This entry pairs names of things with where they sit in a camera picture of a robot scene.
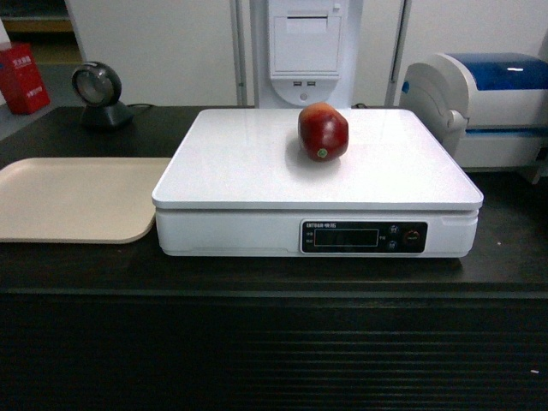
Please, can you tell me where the dark red mango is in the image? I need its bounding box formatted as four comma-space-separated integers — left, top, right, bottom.
298, 102, 349, 162

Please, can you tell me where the white digital scale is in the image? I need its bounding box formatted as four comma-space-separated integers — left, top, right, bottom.
152, 109, 483, 258

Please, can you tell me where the black checkout counter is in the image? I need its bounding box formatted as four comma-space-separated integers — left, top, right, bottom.
0, 105, 548, 411

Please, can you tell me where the beige plastic tray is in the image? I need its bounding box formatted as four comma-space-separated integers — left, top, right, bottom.
1, 158, 169, 244

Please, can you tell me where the black barcode scanner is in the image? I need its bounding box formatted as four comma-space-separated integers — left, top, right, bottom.
71, 62, 134, 132

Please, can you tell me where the white blue label printer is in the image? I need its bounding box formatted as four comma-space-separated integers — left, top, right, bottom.
399, 52, 547, 176

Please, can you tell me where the red fire extinguisher box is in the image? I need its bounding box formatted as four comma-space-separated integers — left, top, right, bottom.
1, 42, 51, 115

